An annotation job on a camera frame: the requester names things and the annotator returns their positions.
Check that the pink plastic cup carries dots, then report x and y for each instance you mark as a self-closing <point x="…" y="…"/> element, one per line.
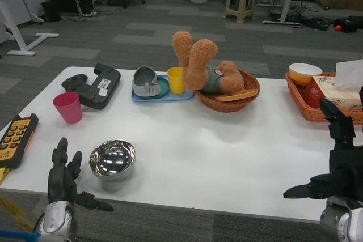
<point x="68" y="108"/>

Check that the rectangular wicker basket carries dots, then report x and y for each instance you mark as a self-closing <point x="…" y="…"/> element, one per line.
<point x="314" y="114"/>

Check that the white desk leg frame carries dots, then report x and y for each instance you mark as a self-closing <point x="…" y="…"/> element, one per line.
<point x="21" y="53"/>

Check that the grey slip-on shoe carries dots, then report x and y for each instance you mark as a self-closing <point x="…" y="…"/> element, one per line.
<point x="144" y="82"/>

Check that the black gear pile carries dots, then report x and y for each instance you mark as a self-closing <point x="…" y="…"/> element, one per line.
<point x="314" y="23"/>

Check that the red white tissue box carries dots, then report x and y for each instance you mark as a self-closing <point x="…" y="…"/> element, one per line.
<point x="314" y="91"/>

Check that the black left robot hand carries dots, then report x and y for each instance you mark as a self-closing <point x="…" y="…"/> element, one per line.
<point x="61" y="182"/>

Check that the green plastic plate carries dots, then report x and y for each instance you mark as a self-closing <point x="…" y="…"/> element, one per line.
<point x="164" y="87"/>

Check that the light blue plastic tray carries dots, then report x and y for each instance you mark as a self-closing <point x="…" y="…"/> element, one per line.
<point x="181" y="98"/>

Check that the shiny metal bowl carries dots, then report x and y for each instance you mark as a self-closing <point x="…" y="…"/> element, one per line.
<point x="112" y="161"/>

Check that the black floor bag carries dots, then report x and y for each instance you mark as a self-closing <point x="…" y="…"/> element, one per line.
<point x="350" y="23"/>

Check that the white orange ceramic bowl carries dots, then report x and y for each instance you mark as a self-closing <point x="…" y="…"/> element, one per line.
<point x="304" y="73"/>

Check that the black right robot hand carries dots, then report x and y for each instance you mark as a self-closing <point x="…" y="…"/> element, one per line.
<point x="346" y="174"/>

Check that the black labelled handheld device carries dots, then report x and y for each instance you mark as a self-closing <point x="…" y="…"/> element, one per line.
<point x="102" y="89"/>

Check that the brown plush teddy bear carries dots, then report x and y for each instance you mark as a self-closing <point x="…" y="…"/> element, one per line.
<point x="198" y="63"/>

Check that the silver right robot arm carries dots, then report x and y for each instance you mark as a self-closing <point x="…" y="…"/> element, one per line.
<point x="343" y="222"/>

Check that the yellow plastic cup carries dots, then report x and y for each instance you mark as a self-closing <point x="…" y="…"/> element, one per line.
<point x="176" y="82"/>

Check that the black trash bin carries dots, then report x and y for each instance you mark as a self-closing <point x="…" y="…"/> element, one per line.
<point x="51" y="11"/>

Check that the round wicker basket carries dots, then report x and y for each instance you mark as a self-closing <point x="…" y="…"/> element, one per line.
<point x="227" y="106"/>

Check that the white paper tissue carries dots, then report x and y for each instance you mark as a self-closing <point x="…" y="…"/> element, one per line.
<point x="350" y="74"/>

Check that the black gamepad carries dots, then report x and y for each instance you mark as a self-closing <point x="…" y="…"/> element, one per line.
<point x="73" y="83"/>

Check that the yellow black remote control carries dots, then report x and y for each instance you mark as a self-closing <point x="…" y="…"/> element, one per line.
<point x="17" y="140"/>

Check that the orange wooden board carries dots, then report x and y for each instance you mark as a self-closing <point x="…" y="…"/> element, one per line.
<point x="235" y="96"/>

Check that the white power strip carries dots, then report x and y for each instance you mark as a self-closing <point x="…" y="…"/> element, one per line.
<point x="89" y="13"/>

